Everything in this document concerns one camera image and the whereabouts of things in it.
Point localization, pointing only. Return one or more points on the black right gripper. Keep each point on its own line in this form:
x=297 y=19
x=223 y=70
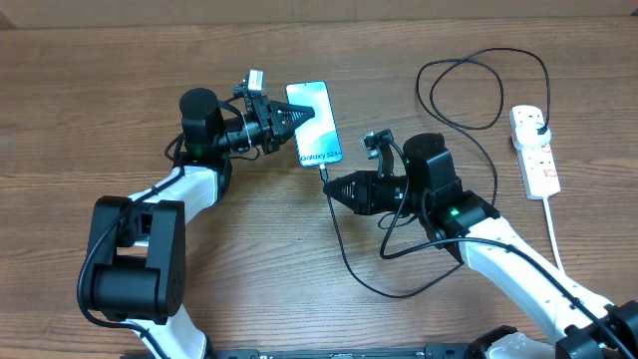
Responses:
x=365 y=202

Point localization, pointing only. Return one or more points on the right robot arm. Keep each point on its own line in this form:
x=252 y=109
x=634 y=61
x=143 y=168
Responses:
x=419 y=180

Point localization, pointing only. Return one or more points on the Samsung Galaxy smartphone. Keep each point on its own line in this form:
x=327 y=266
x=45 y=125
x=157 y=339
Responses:
x=317 y=140

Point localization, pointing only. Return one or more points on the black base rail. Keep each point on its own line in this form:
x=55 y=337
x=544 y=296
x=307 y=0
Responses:
x=349 y=354

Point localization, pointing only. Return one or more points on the white charger plug adapter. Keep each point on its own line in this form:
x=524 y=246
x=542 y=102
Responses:
x=526 y=136

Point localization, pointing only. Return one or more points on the white power strip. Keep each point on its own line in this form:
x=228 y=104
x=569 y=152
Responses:
x=537 y=165

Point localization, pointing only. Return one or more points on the cardboard wall panel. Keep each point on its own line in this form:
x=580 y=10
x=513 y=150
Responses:
x=62 y=14

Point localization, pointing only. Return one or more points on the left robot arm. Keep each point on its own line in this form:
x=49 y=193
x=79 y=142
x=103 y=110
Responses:
x=133 y=275

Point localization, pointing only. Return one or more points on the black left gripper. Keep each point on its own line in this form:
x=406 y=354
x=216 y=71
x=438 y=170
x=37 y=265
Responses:
x=275 y=131

